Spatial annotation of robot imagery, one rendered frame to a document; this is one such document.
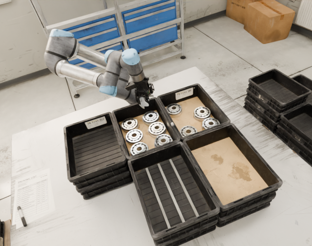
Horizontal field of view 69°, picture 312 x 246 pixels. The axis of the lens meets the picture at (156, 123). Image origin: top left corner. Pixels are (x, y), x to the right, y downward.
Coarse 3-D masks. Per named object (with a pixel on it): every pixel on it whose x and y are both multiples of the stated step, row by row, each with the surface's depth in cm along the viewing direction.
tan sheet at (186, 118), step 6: (180, 102) 154; (186, 102) 154; (192, 102) 153; (198, 102) 152; (186, 108) 150; (192, 108) 149; (186, 114) 146; (192, 114) 145; (174, 120) 144; (180, 120) 143; (186, 120) 142; (192, 120) 142; (180, 126) 139; (198, 126) 138
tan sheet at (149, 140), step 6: (138, 120) 148; (120, 126) 146; (138, 126) 144; (144, 126) 143; (144, 132) 140; (168, 132) 137; (144, 138) 136; (150, 138) 136; (126, 144) 135; (150, 144) 133
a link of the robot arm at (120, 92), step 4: (120, 80) 150; (124, 80) 151; (120, 84) 150; (124, 84) 152; (116, 88) 149; (120, 88) 151; (124, 88) 153; (116, 92) 150; (120, 92) 152; (124, 92) 153; (128, 92) 155; (112, 96) 156; (116, 96) 153; (120, 96) 154; (124, 96) 155
